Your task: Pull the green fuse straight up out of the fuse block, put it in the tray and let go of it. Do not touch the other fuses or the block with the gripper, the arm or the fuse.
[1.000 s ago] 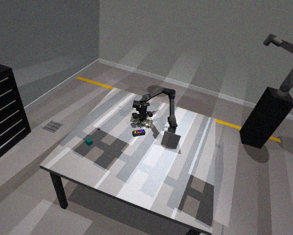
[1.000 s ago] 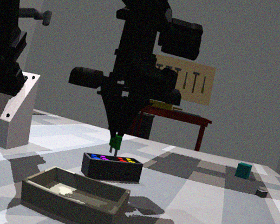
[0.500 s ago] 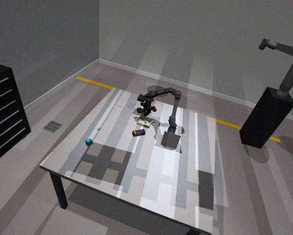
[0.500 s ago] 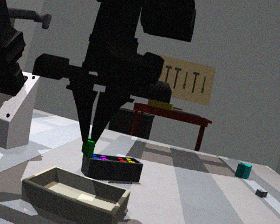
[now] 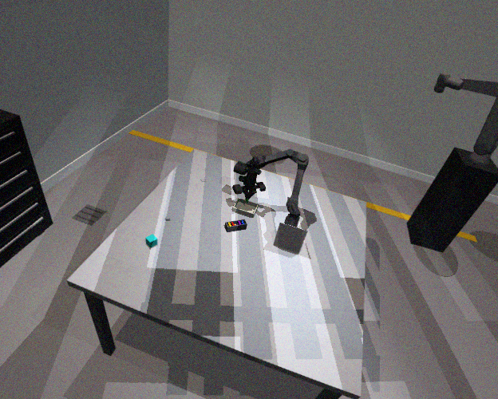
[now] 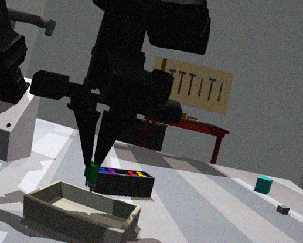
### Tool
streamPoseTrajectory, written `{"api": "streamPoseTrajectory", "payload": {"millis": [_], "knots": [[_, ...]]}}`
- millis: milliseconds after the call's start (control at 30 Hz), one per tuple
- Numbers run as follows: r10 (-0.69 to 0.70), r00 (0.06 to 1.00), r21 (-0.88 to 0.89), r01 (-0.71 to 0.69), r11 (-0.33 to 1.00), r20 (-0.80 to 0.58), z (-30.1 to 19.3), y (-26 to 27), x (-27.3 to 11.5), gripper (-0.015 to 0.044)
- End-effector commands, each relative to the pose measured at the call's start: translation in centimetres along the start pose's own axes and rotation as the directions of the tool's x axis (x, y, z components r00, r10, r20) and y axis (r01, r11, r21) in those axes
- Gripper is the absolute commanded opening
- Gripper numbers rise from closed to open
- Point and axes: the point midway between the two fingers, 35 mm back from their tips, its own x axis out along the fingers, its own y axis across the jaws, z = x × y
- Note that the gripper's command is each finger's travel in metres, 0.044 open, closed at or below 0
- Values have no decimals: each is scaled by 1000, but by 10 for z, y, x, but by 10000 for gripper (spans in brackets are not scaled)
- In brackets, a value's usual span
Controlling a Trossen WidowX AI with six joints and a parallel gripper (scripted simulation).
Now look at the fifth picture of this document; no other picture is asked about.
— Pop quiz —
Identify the teal cube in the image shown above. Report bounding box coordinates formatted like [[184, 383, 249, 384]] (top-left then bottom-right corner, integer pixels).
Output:
[[145, 234, 158, 248]]

